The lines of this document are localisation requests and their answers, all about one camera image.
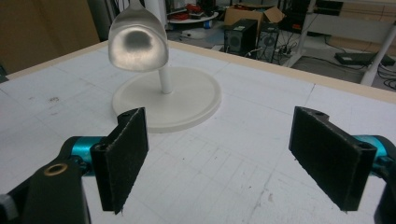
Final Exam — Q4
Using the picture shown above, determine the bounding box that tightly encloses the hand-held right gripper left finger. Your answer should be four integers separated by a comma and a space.
70, 106, 149, 216

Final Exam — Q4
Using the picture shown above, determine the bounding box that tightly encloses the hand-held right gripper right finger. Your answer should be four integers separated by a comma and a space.
288, 105, 389, 213

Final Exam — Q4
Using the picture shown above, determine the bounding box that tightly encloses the white hook stand rack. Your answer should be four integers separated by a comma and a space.
111, 0, 223, 134

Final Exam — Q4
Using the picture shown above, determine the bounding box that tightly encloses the flat black device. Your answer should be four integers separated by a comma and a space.
334, 51, 396, 67

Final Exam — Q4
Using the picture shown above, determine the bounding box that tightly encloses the white stand leg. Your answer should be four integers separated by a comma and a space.
360, 22, 396, 87
283, 0, 318, 68

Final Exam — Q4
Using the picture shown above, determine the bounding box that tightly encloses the black computer tower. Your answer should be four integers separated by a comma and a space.
256, 21, 282, 63
222, 18, 259, 57

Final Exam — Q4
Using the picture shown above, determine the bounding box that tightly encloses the brown board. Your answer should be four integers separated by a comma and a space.
0, 0, 101, 76

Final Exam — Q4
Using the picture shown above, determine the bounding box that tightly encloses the white round table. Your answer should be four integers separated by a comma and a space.
167, 11, 219, 25

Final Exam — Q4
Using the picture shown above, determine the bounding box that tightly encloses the open cardboard box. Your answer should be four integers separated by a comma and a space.
223, 5, 286, 28

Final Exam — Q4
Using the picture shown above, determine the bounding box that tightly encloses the tangle of black cables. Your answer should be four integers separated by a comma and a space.
274, 29, 314, 64

